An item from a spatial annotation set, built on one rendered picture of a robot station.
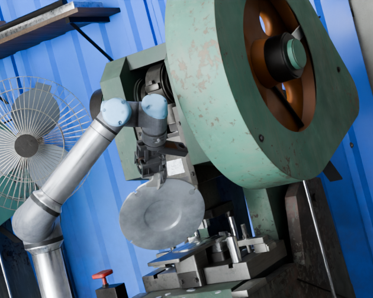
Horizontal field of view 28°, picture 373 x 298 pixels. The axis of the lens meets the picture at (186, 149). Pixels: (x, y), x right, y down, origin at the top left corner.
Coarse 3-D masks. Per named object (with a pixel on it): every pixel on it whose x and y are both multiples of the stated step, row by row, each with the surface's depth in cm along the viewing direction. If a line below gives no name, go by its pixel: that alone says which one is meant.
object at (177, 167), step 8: (168, 136) 268; (176, 136) 262; (168, 160) 265; (176, 160) 263; (184, 160) 261; (168, 168) 265; (176, 168) 264; (184, 168) 262; (168, 176) 266; (176, 176) 264; (184, 176) 262; (200, 184) 261; (208, 184) 266; (216, 184) 270; (200, 192) 261; (208, 192) 265; (216, 192) 269; (208, 200) 264; (216, 200) 268; (208, 208) 263
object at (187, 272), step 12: (168, 252) 261; (180, 252) 254; (192, 252) 250; (204, 252) 259; (156, 264) 248; (180, 264) 258; (192, 264) 255; (204, 264) 258; (180, 276) 258; (192, 276) 256
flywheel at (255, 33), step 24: (264, 0) 260; (264, 24) 263; (288, 24) 270; (264, 48) 242; (288, 48) 239; (264, 72) 242; (288, 72) 239; (312, 72) 272; (264, 96) 244; (288, 96) 266; (312, 96) 269; (288, 120) 256
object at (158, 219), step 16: (144, 192) 238; (160, 192) 240; (176, 192) 241; (128, 208) 240; (144, 208) 241; (160, 208) 244; (176, 208) 245; (192, 208) 246; (128, 224) 243; (144, 224) 245; (160, 224) 247; (176, 224) 248; (192, 224) 250; (128, 240) 247; (144, 240) 248; (160, 240) 250; (176, 240) 252
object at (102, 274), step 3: (102, 270) 274; (105, 270) 272; (108, 270) 270; (111, 270) 270; (96, 273) 271; (99, 273) 269; (102, 273) 267; (105, 273) 267; (108, 273) 269; (111, 273) 270; (93, 276) 268; (96, 276) 267; (99, 276) 267; (102, 276) 266; (105, 276) 267; (102, 279) 270; (105, 279) 270; (102, 282) 270; (105, 282) 270
